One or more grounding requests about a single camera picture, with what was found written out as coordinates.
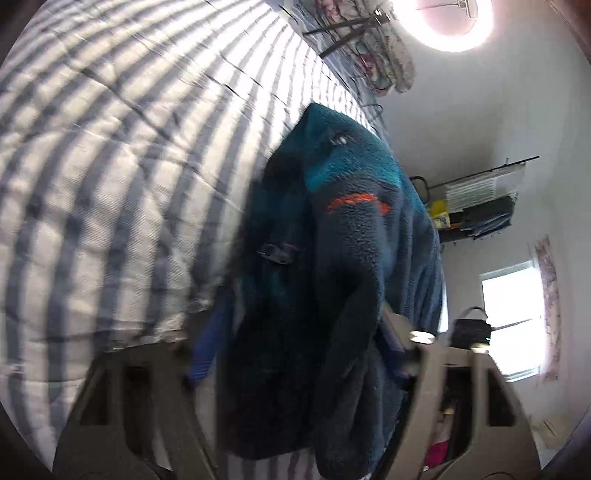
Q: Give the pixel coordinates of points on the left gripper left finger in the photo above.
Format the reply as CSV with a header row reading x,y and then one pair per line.
x,y
136,414

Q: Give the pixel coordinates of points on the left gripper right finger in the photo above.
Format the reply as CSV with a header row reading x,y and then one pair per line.
x,y
460,419

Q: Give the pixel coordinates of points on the teal fleece jacket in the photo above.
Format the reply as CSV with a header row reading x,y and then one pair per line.
x,y
335,230

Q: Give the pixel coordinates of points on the dark hanging clothes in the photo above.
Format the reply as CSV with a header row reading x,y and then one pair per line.
x,y
489,217

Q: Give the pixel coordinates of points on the black clothes rack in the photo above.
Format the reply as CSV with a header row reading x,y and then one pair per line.
x,y
429,193

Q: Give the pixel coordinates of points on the window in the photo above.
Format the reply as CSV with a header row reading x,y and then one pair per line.
x,y
514,304

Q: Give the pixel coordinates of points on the yellow box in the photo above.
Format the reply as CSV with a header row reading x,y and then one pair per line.
x,y
439,213

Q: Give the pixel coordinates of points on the striped hanging towel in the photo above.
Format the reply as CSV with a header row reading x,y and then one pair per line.
x,y
485,187

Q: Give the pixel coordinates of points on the blue white striped quilt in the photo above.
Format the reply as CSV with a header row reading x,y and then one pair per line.
x,y
130,131

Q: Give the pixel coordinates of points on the floral folded pillows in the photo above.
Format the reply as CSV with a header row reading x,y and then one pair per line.
x,y
381,54

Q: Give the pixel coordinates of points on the black light tripod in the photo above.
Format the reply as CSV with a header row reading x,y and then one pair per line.
x,y
357,29

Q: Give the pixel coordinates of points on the ring light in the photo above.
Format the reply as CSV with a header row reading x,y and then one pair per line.
x,y
447,26

